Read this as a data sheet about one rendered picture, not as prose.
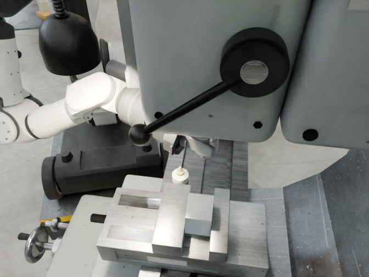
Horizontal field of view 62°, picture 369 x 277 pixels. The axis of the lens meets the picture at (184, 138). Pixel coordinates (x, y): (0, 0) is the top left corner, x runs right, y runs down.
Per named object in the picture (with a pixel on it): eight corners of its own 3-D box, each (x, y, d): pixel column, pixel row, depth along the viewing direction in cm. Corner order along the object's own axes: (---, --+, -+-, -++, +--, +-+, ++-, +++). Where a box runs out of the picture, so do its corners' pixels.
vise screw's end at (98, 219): (91, 223, 70) (89, 218, 69) (93, 216, 72) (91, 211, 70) (107, 225, 70) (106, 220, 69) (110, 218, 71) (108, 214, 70)
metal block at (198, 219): (184, 233, 63) (184, 217, 59) (188, 208, 68) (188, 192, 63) (210, 236, 63) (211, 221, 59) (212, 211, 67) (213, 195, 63)
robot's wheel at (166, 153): (160, 161, 163) (158, 133, 149) (169, 160, 164) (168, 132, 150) (166, 192, 149) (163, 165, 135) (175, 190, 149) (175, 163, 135)
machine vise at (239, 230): (101, 260, 68) (90, 236, 60) (121, 203, 78) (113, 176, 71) (262, 282, 64) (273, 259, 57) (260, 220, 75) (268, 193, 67)
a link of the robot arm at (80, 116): (112, 96, 58) (57, 118, 63) (136, 106, 67) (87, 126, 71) (106, 65, 60) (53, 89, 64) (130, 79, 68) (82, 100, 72)
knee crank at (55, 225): (38, 232, 121) (33, 225, 117) (45, 219, 126) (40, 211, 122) (91, 240, 119) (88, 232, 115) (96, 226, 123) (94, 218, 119)
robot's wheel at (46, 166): (56, 175, 156) (44, 148, 142) (67, 173, 157) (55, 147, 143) (51, 209, 142) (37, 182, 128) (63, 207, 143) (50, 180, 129)
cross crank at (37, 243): (22, 267, 103) (7, 251, 94) (38, 235, 111) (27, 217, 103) (67, 275, 101) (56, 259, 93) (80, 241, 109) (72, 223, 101)
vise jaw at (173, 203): (152, 253, 62) (150, 243, 59) (165, 192, 72) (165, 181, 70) (182, 257, 61) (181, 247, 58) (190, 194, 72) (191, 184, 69)
